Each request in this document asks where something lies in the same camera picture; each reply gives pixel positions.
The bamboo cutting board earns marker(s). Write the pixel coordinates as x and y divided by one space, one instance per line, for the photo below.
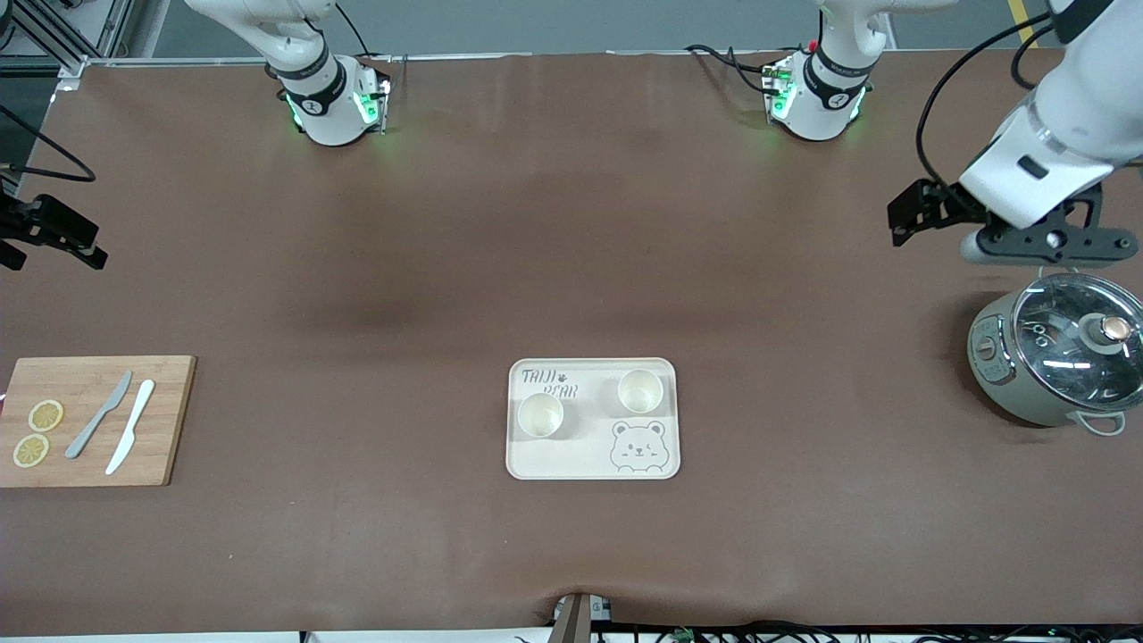
89 464

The brown table cover mat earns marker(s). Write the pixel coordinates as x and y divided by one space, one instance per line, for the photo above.
571 223

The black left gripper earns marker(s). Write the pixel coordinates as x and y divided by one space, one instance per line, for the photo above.
948 204

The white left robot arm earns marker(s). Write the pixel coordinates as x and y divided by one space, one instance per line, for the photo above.
1072 98

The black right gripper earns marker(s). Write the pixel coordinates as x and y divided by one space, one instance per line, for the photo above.
20 225

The grey plastic knife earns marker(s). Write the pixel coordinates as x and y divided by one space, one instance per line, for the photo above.
94 424

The glass pot lid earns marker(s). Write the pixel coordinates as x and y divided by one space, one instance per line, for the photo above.
1063 348

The white plastic cup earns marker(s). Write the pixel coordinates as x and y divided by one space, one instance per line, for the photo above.
541 416
640 391

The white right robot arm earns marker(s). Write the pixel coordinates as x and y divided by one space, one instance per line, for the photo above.
326 112

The beige bear print tray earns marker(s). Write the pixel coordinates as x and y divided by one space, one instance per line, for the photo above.
580 457

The aluminium frame profile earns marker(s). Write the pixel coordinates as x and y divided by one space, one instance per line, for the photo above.
54 40

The grey electric cooking pot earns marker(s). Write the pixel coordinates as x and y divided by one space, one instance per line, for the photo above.
1005 375

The lemon slice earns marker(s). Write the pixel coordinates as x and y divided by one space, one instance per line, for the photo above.
45 415
30 450

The white plastic knife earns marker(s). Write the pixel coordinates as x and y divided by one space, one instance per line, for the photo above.
132 429

